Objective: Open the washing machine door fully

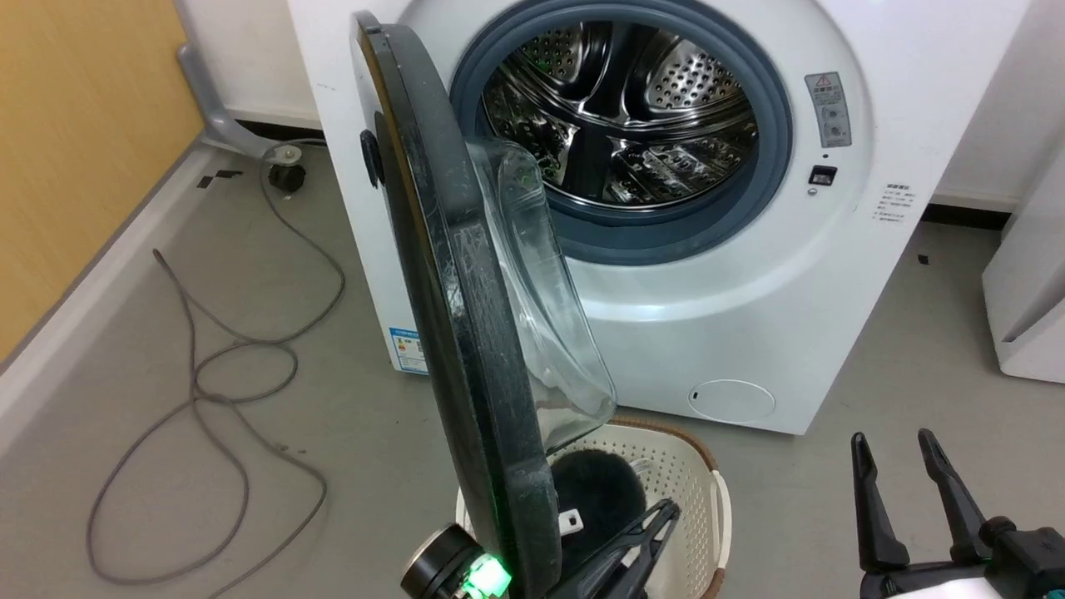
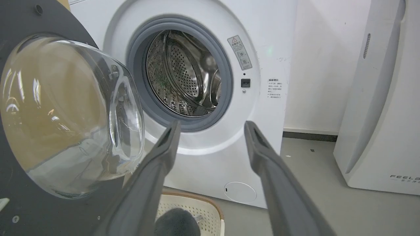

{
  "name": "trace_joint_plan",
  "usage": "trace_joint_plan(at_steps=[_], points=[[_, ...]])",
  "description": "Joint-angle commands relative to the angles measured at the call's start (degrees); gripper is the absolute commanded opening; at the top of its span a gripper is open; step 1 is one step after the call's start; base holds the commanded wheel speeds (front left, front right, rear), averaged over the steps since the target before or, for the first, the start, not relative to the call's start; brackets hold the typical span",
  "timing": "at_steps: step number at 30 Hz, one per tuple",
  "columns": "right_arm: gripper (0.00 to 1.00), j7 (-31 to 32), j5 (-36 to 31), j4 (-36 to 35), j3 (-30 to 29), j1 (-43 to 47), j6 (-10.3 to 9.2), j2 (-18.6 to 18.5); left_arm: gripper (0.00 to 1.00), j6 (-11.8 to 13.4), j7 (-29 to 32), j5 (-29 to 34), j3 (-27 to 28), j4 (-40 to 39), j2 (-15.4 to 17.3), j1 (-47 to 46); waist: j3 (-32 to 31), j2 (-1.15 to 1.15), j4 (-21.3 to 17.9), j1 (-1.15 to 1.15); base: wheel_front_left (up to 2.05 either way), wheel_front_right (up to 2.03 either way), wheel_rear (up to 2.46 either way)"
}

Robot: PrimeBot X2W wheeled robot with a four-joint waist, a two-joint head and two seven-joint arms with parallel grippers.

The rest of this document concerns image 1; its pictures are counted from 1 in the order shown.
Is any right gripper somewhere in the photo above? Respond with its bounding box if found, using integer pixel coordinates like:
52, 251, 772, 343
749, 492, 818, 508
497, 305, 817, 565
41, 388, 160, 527
850, 428, 999, 599

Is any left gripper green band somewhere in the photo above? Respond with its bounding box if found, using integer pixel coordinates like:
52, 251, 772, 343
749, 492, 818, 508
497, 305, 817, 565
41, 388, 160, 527
456, 498, 681, 599

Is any black round glass washer door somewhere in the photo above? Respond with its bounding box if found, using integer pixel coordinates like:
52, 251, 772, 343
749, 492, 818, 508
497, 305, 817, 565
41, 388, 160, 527
349, 10, 618, 599

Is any white front-load washing machine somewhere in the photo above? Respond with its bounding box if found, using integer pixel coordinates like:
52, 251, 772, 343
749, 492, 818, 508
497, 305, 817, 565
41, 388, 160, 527
287, 0, 1033, 436

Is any grey-blue rubber door gasket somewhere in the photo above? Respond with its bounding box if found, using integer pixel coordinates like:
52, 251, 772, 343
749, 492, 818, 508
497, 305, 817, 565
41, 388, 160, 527
449, 0, 794, 267

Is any black fuzzy garment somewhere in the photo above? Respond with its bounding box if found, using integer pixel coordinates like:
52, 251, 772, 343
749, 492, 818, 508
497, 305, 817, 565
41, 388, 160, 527
549, 449, 648, 575

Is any white perforated laundry basket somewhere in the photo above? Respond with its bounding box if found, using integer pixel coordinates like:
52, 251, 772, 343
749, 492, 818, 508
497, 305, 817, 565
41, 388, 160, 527
455, 416, 733, 599

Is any round white filter cover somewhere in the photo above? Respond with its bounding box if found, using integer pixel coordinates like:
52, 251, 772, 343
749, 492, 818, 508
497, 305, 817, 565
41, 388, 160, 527
688, 379, 776, 423

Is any white cabinet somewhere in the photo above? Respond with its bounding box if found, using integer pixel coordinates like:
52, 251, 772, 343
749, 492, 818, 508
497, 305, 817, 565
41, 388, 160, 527
982, 150, 1065, 385

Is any blue energy label sticker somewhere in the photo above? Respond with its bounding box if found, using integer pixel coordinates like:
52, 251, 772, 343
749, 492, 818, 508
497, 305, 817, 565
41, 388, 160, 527
388, 327, 429, 374

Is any grey warning sticker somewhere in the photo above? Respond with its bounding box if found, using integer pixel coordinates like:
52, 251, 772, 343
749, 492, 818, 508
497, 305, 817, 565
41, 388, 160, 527
804, 72, 853, 149

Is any steel perforated washer drum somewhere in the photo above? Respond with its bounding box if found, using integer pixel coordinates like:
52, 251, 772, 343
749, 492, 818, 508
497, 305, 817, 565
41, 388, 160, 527
483, 21, 760, 209

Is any black caster wheel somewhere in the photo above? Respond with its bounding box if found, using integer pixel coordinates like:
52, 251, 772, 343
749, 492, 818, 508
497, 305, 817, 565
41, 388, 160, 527
268, 146, 307, 194

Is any grey metal stand leg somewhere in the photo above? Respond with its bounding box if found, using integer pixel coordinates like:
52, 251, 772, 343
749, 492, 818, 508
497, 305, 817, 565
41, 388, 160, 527
173, 0, 288, 159

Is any grey floor cable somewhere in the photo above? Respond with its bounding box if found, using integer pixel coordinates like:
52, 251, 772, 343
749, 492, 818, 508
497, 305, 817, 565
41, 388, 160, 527
86, 140, 347, 599

